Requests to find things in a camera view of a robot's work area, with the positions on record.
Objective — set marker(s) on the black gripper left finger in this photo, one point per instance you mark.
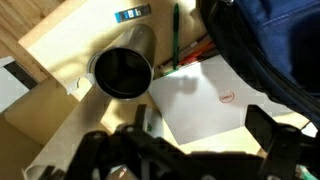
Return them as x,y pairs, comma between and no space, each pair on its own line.
140,116

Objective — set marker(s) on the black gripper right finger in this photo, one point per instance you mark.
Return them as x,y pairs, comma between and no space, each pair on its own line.
276,143

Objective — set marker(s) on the tall stainless steel bottle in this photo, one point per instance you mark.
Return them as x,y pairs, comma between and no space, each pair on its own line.
123,71

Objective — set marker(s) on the white mug green logo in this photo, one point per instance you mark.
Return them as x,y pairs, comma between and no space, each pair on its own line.
152,123

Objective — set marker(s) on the white paper sheet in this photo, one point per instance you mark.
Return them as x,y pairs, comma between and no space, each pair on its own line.
200,103

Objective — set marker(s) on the red pen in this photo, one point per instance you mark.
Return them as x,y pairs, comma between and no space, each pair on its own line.
196,55

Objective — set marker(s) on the green pen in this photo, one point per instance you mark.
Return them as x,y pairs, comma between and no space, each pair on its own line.
175,33

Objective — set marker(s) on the navy blue backpack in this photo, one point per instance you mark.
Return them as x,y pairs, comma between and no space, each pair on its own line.
266,43

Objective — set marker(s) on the blue label sticker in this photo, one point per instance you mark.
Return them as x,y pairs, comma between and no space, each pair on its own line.
133,13

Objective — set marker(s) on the light wooden desk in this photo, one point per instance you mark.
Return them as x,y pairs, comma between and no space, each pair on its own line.
66,43

